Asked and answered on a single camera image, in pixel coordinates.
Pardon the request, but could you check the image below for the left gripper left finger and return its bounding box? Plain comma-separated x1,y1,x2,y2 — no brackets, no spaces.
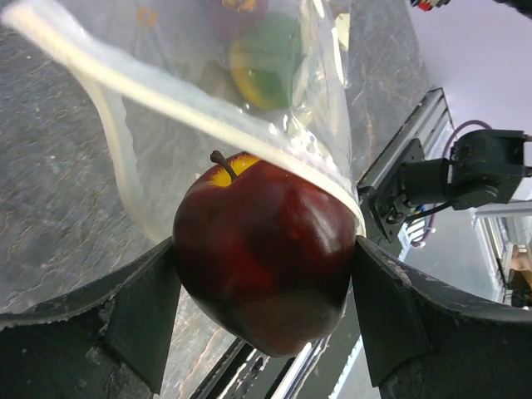
1,239,181,398

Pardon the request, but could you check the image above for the aluminium frame rail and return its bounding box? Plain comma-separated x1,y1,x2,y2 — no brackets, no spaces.
357,87,454,192

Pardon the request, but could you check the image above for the clear polka dot zip bag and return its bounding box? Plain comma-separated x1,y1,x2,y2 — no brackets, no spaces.
0,0,367,399

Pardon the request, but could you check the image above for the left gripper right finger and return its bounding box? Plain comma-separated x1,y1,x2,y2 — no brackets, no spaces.
352,236,531,398

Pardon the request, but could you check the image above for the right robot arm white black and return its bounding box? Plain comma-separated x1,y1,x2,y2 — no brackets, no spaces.
359,130,531,244

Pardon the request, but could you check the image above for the dark purple fake fruit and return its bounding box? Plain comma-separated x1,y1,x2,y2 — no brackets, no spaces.
172,151,357,357

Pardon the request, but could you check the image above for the small green fake fruit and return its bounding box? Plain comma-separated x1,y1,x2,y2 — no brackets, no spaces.
229,12,303,111

